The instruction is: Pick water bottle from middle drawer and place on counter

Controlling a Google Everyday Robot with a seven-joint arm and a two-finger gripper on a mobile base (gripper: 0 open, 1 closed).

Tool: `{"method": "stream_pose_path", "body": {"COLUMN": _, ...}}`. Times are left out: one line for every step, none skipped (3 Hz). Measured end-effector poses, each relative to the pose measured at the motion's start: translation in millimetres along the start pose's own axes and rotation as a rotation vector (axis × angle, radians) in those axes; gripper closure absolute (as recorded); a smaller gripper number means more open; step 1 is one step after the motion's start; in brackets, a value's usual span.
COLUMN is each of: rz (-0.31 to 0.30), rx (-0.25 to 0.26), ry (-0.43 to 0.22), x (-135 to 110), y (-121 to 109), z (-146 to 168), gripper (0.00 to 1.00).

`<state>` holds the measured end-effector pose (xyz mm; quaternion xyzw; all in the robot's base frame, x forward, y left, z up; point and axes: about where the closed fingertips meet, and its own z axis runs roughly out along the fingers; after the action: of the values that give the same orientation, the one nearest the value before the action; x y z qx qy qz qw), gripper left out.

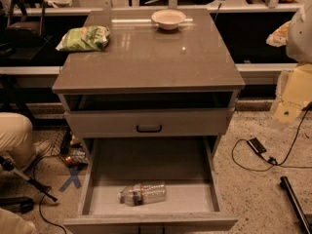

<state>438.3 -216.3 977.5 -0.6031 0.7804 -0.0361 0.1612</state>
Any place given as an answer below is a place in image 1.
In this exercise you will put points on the white bowl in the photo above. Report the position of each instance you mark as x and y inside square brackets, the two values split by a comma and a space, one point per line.
[168, 19]

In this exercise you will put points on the black phone on floor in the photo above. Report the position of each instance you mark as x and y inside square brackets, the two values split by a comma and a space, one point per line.
[256, 146]

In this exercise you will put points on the green chip bag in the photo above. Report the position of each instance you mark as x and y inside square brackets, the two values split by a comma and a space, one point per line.
[92, 38]

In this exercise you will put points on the grey drawer cabinet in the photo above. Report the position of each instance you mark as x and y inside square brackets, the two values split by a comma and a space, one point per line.
[146, 68]

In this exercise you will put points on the open grey middle drawer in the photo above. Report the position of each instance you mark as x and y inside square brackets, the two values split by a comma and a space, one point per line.
[184, 164]

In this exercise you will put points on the black bar on floor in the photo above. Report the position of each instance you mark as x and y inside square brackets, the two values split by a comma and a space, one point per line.
[305, 220]

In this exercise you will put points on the clear plastic water bottle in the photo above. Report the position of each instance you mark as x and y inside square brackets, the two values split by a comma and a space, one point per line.
[143, 193]

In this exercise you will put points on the black chair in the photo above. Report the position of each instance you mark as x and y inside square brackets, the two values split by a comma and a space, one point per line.
[25, 38]

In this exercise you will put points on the black tripod leg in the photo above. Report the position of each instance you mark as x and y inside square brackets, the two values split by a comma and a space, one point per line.
[7, 165]

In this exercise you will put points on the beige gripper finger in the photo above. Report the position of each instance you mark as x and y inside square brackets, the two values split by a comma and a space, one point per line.
[279, 37]

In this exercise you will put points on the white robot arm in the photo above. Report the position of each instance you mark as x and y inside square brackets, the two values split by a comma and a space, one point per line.
[296, 35]

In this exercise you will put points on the closed grey top drawer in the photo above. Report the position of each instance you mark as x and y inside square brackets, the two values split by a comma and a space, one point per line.
[149, 123]

